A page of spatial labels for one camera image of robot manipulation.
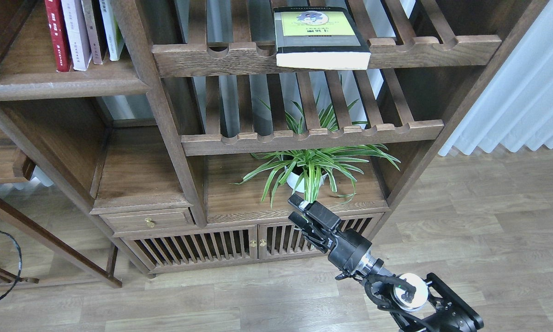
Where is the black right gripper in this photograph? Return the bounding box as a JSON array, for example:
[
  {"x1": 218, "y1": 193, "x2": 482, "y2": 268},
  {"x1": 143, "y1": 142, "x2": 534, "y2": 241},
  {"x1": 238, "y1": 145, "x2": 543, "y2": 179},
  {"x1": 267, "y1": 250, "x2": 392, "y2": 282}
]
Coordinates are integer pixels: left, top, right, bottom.
[{"x1": 288, "y1": 194, "x2": 374, "y2": 277}]

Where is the green and black book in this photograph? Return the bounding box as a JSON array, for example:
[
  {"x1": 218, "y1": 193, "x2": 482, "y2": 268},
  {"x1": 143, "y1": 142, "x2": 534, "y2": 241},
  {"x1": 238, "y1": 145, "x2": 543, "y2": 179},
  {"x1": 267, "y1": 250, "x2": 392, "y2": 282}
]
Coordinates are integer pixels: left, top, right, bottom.
[{"x1": 274, "y1": 6, "x2": 371, "y2": 70}]

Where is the white lavender book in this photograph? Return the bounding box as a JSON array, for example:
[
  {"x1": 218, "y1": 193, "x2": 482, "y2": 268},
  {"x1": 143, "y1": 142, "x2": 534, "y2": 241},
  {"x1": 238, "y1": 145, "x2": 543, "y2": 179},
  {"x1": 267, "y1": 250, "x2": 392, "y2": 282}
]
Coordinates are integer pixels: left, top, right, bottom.
[{"x1": 61, "y1": 0, "x2": 92, "y2": 71}]

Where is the red cover book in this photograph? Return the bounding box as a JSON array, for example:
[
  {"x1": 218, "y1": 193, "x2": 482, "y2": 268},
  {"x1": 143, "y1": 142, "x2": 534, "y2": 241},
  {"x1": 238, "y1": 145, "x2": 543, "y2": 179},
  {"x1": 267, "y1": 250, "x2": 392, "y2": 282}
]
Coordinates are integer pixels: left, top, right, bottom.
[{"x1": 44, "y1": 0, "x2": 72, "y2": 73}]

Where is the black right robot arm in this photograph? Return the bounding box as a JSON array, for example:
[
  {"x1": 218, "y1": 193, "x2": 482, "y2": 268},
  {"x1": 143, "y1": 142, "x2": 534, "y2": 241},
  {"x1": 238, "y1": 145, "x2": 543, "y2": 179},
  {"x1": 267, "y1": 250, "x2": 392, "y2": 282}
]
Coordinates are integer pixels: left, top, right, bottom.
[{"x1": 288, "y1": 194, "x2": 484, "y2": 332}]

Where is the white plant pot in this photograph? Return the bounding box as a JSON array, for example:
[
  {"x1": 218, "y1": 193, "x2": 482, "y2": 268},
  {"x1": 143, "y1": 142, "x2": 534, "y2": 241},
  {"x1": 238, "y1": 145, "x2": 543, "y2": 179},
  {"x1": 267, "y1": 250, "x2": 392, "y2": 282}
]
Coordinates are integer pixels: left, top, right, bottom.
[{"x1": 287, "y1": 165, "x2": 329, "y2": 201}]

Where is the green spider plant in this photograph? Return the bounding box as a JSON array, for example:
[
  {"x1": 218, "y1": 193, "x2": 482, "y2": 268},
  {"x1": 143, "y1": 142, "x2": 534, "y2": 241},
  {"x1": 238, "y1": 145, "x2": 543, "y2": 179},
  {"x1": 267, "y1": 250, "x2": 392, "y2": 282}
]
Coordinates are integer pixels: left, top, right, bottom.
[{"x1": 232, "y1": 90, "x2": 401, "y2": 249}]

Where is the brass drawer knob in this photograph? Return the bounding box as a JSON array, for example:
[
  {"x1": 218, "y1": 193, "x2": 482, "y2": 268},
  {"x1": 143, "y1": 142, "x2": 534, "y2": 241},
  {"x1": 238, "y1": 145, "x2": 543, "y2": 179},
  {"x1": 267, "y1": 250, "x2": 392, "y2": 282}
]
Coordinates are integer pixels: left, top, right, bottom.
[{"x1": 145, "y1": 217, "x2": 156, "y2": 228}]

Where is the dark wooden bookshelf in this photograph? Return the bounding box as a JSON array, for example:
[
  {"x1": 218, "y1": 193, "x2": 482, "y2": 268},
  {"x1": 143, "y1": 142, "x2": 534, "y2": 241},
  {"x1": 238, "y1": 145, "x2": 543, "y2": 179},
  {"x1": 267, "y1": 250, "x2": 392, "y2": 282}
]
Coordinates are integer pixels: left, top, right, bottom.
[{"x1": 0, "y1": 0, "x2": 547, "y2": 275}]

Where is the white curtain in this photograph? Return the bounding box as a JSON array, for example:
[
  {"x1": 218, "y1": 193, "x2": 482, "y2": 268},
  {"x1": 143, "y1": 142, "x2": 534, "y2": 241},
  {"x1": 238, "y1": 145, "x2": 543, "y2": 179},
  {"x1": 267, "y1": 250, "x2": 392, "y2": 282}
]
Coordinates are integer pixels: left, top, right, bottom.
[{"x1": 439, "y1": 0, "x2": 553, "y2": 157}]

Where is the white green upright book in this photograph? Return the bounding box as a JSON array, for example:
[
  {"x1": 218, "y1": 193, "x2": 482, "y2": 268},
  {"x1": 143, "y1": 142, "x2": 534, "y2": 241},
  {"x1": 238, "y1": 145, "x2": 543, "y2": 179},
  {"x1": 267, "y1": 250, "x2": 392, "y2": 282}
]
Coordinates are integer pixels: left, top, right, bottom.
[{"x1": 99, "y1": 0, "x2": 125, "y2": 61}]

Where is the black floor cable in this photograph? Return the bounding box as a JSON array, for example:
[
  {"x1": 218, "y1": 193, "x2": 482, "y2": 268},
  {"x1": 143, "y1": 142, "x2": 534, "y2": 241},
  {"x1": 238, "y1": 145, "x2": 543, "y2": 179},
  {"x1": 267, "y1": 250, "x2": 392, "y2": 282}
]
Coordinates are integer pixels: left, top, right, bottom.
[{"x1": 0, "y1": 230, "x2": 23, "y2": 316}]

